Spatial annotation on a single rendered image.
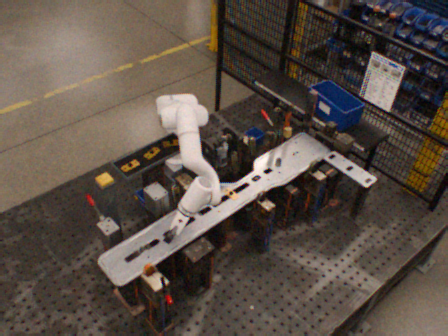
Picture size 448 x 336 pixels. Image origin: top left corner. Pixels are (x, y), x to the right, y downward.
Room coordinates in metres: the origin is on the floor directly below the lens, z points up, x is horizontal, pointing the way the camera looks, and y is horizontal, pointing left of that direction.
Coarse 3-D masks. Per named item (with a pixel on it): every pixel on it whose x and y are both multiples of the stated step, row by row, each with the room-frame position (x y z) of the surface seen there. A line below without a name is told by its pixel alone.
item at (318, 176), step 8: (312, 176) 1.69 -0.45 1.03; (320, 176) 1.68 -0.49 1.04; (312, 184) 1.68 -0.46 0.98; (320, 184) 1.65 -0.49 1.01; (304, 192) 1.71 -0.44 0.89; (312, 192) 1.67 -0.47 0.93; (320, 192) 1.66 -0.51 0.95; (304, 200) 1.70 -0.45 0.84; (312, 200) 1.68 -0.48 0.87; (320, 200) 1.68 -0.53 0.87; (304, 208) 1.69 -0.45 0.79; (312, 208) 1.67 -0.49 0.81; (304, 216) 1.68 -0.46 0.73; (312, 216) 1.67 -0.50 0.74
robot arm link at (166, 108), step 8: (168, 96) 2.04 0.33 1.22; (160, 104) 1.98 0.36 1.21; (168, 104) 1.93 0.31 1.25; (176, 104) 1.82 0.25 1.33; (160, 112) 1.70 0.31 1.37; (168, 112) 1.68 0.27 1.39; (160, 120) 1.67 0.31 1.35; (168, 120) 1.65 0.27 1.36; (176, 120) 1.66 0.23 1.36; (168, 128) 1.65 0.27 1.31; (176, 128) 1.66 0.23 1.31
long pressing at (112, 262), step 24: (288, 144) 1.97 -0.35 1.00; (312, 144) 1.98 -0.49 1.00; (264, 168) 1.76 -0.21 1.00; (288, 168) 1.77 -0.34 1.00; (240, 192) 1.57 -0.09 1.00; (168, 216) 1.39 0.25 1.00; (216, 216) 1.41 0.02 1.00; (144, 240) 1.24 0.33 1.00; (120, 264) 1.11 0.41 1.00; (144, 264) 1.12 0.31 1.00
